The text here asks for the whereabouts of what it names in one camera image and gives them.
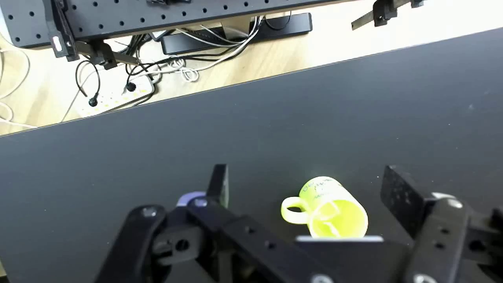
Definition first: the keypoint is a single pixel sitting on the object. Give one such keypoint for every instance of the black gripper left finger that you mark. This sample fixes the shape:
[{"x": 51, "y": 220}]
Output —
[{"x": 229, "y": 247}]

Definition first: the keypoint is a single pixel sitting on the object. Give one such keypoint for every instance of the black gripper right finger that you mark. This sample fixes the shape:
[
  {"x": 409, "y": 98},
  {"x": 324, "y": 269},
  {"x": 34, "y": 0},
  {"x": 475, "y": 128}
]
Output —
[{"x": 446, "y": 231}]

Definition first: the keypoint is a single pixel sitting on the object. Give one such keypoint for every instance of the yellow mug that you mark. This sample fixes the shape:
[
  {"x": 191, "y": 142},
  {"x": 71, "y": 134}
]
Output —
[{"x": 328, "y": 209}]

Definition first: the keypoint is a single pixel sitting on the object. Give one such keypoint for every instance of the black power strip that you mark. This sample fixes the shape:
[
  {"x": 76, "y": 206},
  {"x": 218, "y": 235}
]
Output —
[{"x": 205, "y": 38}]

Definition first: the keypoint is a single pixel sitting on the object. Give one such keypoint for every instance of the black clamp on board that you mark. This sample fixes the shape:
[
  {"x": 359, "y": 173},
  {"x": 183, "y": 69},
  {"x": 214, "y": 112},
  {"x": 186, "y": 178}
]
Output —
[{"x": 64, "y": 41}]

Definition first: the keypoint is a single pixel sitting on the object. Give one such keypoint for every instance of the black perforated board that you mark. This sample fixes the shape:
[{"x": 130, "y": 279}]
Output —
[{"x": 92, "y": 19}]

